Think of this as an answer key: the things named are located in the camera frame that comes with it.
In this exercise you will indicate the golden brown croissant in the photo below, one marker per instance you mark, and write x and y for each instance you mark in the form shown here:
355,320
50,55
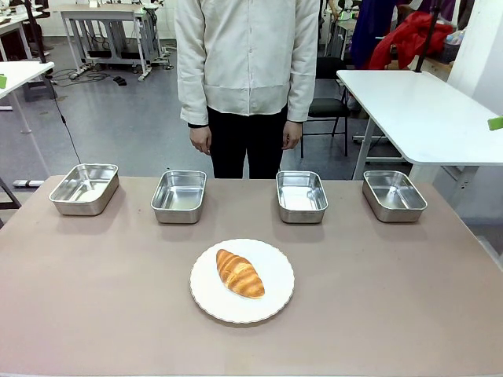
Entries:
239,275

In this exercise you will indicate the person right forearm cream sleeve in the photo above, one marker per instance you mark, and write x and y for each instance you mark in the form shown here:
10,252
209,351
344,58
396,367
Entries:
193,102

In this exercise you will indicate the person left forearm cream sleeve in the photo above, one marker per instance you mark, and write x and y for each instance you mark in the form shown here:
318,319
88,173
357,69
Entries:
300,98

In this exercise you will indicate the rectangular steel container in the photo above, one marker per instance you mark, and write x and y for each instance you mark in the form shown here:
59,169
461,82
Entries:
178,196
302,196
393,196
84,190

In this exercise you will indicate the person left hand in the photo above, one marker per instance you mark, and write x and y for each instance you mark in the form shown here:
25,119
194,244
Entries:
291,135

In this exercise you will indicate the person right hand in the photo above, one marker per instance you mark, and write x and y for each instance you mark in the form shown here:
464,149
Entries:
201,139

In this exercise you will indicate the black pole with clamp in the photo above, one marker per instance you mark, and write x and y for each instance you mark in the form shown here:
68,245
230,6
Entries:
35,31

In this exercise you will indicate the large white table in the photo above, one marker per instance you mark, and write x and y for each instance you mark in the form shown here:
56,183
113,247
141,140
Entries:
424,114

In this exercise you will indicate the grey storage basket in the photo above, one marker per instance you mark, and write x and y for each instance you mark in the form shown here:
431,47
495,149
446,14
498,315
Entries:
452,51

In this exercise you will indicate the white bar on floor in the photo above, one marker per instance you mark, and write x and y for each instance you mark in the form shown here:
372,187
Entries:
27,183

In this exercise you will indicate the black pole with base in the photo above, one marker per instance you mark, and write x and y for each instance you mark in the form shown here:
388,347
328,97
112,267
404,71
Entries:
426,39

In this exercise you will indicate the black objects on floor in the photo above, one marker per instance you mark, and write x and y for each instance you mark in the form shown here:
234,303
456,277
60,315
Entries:
120,81

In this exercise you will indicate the grey metal workbench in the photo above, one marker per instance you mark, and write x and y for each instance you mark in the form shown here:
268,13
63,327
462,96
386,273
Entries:
98,13

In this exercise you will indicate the red jacket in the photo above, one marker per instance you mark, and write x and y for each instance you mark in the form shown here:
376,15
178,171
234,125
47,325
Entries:
404,35

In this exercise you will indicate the blue purple garment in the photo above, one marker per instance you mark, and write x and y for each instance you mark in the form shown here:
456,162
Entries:
369,31

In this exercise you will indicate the black folding chair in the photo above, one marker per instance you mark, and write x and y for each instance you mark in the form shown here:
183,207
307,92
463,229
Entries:
328,106

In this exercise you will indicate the cream button shirt torso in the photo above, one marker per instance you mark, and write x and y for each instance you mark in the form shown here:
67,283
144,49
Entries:
247,59

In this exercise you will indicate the black trousers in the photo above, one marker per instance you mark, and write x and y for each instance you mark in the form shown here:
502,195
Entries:
247,149

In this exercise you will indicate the white scalloped plate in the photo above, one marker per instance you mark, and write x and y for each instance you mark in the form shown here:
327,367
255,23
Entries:
275,298

